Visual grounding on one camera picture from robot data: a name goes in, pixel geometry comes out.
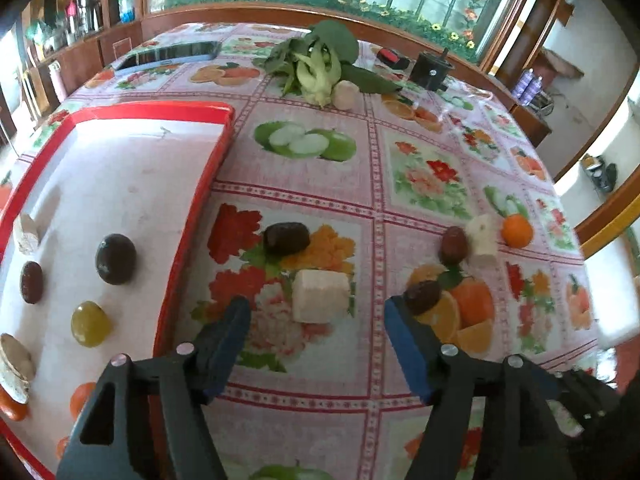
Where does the red and black box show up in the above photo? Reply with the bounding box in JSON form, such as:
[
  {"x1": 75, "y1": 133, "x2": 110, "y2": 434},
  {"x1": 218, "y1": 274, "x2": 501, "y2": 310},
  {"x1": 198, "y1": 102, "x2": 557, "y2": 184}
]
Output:
[{"x1": 376, "y1": 47, "x2": 411, "y2": 71}]

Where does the floral fruit print tablecloth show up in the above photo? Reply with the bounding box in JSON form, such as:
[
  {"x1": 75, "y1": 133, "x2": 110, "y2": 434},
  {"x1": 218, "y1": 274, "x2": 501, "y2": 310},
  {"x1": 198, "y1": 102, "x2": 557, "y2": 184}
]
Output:
[{"x1": 0, "y1": 21, "x2": 599, "y2": 480}]

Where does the green bok choy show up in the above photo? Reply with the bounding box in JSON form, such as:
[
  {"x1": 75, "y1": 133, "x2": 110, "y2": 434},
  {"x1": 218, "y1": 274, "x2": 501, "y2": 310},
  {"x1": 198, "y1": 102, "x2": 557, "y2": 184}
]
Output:
[{"x1": 252, "y1": 20, "x2": 402, "y2": 107}]

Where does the black phone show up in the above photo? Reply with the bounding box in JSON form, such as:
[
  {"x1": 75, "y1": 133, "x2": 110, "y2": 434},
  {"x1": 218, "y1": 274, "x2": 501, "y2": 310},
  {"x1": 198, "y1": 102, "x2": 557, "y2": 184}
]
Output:
[{"x1": 120, "y1": 40, "x2": 223, "y2": 69}]

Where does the dark shoe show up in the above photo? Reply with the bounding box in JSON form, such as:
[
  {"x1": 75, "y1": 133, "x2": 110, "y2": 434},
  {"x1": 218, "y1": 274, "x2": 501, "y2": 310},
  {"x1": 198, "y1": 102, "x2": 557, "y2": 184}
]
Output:
[{"x1": 581, "y1": 155, "x2": 619, "y2": 193}]

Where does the red date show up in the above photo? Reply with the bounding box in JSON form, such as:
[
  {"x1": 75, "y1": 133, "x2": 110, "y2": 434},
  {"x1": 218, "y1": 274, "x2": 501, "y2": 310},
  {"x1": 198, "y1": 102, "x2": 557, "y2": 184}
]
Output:
[
  {"x1": 440, "y1": 226, "x2": 469, "y2": 267},
  {"x1": 403, "y1": 280, "x2": 443, "y2": 316},
  {"x1": 19, "y1": 261, "x2": 44, "y2": 305},
  {"x1": 263, "y1": 222, "x2": 311, "y2": 257}
]

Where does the white cake block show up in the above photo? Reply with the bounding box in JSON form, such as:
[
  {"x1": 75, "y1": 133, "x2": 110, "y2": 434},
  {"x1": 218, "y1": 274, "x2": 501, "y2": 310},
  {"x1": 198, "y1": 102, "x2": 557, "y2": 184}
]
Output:
[
  {"x1": 466, "y1": 213, "x2": 500, "y2": 259},
  {"x1": 12, "y1": 213, "x2": 40, "y2": 256},
  {"x1": 0, "y1": 333, "x2": 37, "y2": 405},
  {"x1": 291, "y1": 269, "x2": 351, "y2": 324}
]

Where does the black cylindrical device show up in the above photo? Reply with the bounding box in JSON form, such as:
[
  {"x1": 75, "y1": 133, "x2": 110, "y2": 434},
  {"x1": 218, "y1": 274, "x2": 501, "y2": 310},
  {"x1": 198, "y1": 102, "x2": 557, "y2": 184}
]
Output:
[{"x1": 409, "y1": 48, "x2": 455, "y2": 92}]

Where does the dark plum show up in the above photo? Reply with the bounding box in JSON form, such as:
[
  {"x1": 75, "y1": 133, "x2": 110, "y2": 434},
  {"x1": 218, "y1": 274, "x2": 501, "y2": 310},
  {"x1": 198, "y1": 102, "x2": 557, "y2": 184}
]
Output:
[{"x1": 95, "y1": 233, "x2": 138, "y2": 286}]

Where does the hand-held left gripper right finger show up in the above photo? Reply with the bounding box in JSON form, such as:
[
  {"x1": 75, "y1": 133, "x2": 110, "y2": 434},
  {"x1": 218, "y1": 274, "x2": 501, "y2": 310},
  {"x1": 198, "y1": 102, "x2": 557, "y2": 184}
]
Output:
[{"x1": 385, "y1": 295, "x2": 568, "y2": 480}]

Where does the wooden side cabinet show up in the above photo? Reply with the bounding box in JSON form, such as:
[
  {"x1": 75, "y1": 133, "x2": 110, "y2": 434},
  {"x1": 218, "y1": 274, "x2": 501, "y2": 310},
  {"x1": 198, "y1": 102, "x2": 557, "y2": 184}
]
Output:
[{"x1": 509, "y1": 99, "x2": 553, "y2": 148}]

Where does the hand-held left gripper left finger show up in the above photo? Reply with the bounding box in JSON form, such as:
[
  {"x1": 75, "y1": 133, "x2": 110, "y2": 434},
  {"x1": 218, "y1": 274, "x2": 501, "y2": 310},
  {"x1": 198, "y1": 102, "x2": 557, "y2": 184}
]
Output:
[{"x1": 56, "y1": 296, "x2": 252, "y2": 480}]

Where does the red rimmed white tray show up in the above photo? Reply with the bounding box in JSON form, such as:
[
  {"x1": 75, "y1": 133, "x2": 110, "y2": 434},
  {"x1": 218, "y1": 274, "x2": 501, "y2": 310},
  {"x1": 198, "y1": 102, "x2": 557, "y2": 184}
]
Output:
[{"x1": 0, "y1": 101, "x2": 237, "y2": 480}]

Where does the green grape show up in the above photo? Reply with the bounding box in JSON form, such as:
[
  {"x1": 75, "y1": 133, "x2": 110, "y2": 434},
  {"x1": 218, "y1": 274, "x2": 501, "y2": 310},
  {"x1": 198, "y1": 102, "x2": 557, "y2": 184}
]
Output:
[{"x1": 70, "y1": 301, "x2": 112, "y2": 348}]

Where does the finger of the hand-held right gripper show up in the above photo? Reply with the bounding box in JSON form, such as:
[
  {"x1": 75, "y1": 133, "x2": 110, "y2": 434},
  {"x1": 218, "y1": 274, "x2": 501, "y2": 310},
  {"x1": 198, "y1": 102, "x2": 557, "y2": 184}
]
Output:
[{"x1": 522, "y1": 359, "x2": 560, "y2": 401}]

